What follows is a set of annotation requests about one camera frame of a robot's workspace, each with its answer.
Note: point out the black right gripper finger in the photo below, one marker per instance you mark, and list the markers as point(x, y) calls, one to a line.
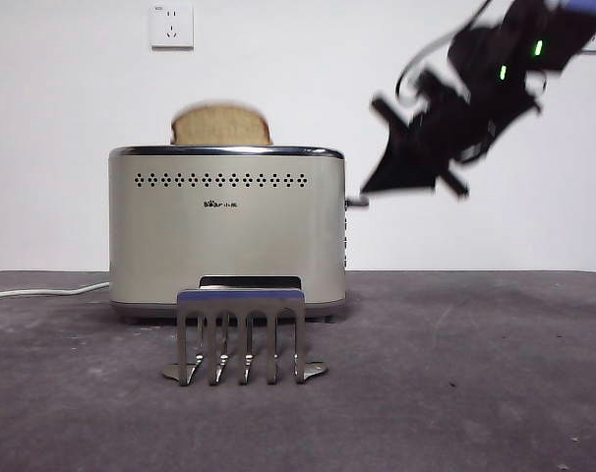
point(401, 172)

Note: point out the grey toaster lever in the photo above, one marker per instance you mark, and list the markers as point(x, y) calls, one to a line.
point(356, 201)

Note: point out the brown bread slice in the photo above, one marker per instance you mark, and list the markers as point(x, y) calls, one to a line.
point(219, 125)

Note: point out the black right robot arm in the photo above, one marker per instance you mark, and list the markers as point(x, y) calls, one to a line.
point(475, 59)

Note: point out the cream and chrome toaster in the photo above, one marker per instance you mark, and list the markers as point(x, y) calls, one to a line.
point(229, 236)

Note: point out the steel toast rack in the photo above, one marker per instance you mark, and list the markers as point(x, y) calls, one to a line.
point(239, 296)

